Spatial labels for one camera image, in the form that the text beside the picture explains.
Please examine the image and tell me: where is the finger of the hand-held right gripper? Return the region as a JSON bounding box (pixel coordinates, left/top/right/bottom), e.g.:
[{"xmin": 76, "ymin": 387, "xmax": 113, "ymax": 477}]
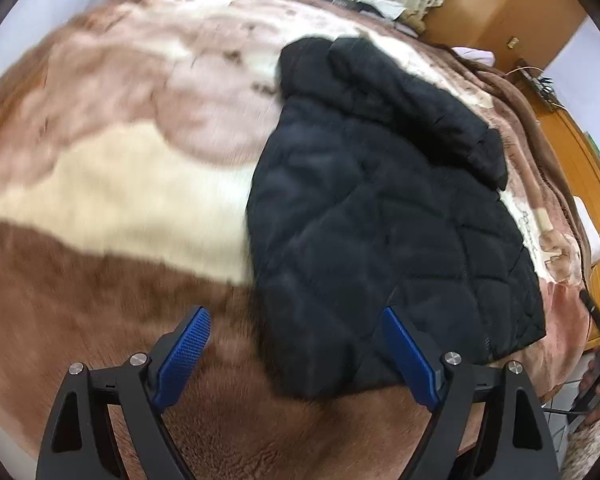
[{"xmin": 579, "ymin": 289, "xmax": 600, "ymax": 362}]

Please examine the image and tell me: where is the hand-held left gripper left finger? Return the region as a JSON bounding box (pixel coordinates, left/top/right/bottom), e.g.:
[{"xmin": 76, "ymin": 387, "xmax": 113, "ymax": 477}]
[{"xmin": 35, "ymin": 305, "xmax": 212, "ymax": 480}]

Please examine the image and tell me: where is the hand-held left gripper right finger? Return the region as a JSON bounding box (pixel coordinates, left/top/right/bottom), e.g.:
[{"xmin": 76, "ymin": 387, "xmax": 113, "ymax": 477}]
[{"xmin": 381, "ymin": 306, "xmax": 561, "ymax": 480}]

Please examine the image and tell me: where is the black puffer jacket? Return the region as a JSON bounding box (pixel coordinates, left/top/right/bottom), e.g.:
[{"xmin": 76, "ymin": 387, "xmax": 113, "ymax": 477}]
[{"xmin": 245, "ymin": 35, "xmax": 548, "ymax": 402}]

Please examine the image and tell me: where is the person's right forearm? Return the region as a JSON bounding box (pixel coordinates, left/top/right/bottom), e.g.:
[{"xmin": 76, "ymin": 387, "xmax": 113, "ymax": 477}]
[{"xmin": 560, "ymin": 412, "xmax": 600, "ymax": 480}]

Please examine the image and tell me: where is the person's right hand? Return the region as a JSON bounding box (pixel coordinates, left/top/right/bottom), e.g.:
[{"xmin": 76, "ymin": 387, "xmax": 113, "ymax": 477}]
[{"xmin": 578, "ymin": 349, "xmax": 600, "ymax": 396}]

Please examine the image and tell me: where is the white pillow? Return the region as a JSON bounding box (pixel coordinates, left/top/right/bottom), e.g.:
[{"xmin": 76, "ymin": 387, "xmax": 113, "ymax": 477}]
[{"xmin": 575, "ymin": 195, "xmax": 600, "ymax": 262}]

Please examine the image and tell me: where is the wooden headboard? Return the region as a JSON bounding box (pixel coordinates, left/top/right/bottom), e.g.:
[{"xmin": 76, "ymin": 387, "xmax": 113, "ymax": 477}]
[{"xmin": 532, "ymin": 105, "xmax": 600, "ymax": 341}]

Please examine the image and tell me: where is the brown printed fleece blanket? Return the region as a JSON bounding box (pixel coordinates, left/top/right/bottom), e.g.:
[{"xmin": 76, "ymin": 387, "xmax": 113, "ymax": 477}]
[{"xmin": 0, "ymin": 0, "xmax": 600, "ymax": 480}]

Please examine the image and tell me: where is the white folded cloth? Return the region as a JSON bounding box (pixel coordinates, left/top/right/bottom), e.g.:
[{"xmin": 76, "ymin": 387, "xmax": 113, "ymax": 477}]
[{"xmin": 452, "ymin": 46, "xmax": 496, "ymax": 66}]

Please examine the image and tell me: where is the wooden wardrobe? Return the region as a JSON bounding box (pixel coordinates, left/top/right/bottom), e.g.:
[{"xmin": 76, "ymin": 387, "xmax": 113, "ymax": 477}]
[{"xmin": 422, "ymin": 0, "xmax": 589, "ymax": 74}]

